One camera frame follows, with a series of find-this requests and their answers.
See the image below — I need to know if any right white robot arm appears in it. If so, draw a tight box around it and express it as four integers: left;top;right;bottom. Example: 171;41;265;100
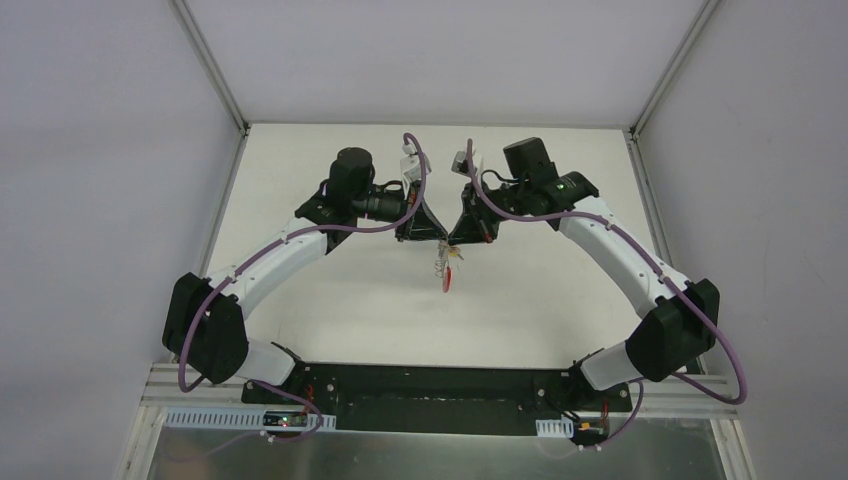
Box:
449;137;719;410

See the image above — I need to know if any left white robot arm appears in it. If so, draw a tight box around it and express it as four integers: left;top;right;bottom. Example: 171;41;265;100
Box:
163;137;431;405

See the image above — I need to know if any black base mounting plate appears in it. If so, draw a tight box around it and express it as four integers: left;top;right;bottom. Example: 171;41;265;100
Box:
241;363;633;436

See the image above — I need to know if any right controller board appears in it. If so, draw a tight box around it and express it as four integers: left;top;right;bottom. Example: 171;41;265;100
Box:
573;419;609;442

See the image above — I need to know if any controller board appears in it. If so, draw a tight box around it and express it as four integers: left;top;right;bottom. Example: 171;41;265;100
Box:
263;411;309;430
573;419;609;442

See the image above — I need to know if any left controller board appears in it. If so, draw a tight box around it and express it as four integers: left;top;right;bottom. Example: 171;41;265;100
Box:
263;411;309;430

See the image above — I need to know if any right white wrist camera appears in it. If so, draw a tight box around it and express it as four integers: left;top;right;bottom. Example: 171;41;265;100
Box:
451;150;484;178

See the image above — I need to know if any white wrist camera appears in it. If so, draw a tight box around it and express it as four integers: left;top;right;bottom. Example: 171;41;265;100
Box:
400;145;432;193
451;150;484;178

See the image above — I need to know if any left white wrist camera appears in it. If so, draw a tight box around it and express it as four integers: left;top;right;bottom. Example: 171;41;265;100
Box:
400;145;432;193

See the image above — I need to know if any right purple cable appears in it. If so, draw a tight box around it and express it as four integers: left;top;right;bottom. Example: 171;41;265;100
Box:
463;138;749;458

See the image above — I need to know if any right white slotted cable duct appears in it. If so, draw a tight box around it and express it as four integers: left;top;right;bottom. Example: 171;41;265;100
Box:
535;416;575;439

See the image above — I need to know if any aluminium frame rail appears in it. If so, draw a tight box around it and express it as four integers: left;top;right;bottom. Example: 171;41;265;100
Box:
140;362;738;420

